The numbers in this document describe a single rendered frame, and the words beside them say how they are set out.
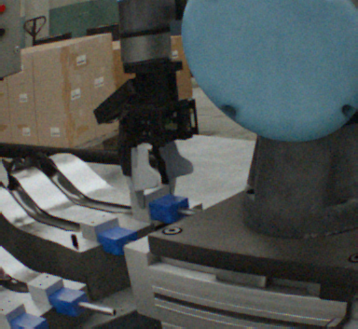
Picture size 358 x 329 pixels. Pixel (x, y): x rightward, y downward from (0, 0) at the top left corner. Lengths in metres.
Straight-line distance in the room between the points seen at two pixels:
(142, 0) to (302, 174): 0.51
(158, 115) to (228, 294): 0.41
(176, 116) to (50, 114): 4.08
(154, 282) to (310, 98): 0.35
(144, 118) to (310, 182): 0.50
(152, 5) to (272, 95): 0.61
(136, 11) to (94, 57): 4.19
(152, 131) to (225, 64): 0.61
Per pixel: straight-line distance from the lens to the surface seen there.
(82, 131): 5.06
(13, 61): 1.86
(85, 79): 5.05
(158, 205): 1.02
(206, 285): 0.61
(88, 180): 1.26
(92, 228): 0.97
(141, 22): 0.96
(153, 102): 0.98
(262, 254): 0.50
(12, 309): 0.79
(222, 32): 0.36
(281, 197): 0.52
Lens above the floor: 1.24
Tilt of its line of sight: 14 degrees down
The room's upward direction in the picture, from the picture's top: 6 degrees counter-clockwise
